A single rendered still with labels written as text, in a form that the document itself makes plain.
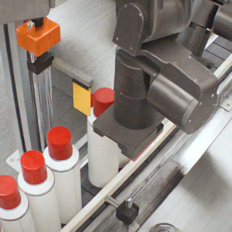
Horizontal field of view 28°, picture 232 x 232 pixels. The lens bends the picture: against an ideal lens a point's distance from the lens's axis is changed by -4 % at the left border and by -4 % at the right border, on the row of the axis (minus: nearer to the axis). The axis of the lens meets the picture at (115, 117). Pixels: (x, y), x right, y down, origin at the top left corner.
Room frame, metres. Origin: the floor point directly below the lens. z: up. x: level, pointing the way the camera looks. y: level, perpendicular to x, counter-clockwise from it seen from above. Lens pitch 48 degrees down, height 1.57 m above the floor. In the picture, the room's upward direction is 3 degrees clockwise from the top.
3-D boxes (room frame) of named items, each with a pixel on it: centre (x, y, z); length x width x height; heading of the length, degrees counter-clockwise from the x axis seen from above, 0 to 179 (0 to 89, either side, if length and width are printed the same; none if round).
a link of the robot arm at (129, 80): (0.41, -0.03, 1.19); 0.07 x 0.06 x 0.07; 46
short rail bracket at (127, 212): (0.39, -0.03, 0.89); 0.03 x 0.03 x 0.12; 54
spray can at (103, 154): (0.47, 0.02, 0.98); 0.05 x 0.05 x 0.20
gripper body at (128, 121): (0.42, -0.02, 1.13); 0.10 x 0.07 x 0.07; 144
